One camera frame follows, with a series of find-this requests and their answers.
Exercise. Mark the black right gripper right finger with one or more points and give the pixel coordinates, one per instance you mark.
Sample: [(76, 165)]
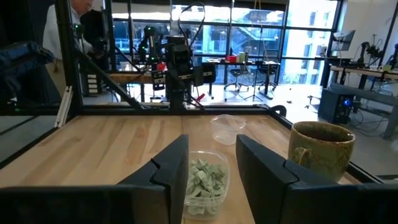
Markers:
[(264, 180)]

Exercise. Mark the white aluminium profile bar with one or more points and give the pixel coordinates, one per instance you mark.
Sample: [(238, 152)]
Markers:
[(63, 107)]

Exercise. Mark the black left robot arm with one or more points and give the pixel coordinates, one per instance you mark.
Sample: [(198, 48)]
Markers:
[(177, 93)]

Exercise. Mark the black diagonal frame brace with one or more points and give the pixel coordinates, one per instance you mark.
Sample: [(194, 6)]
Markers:
[(109, 81)]

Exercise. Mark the black frame post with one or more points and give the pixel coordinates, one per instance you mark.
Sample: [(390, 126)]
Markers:
[(66, 62)]

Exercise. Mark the wooden top workbench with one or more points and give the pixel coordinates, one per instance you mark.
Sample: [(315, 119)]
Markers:
[(373, 73)]

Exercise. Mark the small clear plastic cup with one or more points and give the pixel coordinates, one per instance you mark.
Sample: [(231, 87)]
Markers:
[(228, 130)]

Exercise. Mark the large clear plastic container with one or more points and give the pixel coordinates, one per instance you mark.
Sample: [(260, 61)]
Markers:
[(226, 183)]

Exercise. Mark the green brown ceramic mug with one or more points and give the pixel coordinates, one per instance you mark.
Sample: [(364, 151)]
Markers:
[(323, 155)]

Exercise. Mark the blue fabric object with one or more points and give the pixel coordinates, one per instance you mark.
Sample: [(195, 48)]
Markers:
[(21, 62)]

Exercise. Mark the black background robot arm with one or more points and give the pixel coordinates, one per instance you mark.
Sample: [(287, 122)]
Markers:
[(367, 53)]

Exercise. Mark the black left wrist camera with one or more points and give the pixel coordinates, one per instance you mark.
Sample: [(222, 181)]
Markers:
[(180, 53)]

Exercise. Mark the grey tilted monitor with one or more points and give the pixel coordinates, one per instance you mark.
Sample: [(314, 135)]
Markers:
[(345, 39)]

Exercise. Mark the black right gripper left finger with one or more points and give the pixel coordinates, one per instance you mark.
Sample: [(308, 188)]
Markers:
[(164, 186)]

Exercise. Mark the person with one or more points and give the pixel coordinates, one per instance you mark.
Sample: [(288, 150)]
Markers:
[(59, 31)]

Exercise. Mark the black computer tower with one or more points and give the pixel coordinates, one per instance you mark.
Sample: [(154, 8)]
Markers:
[(332, 105)]

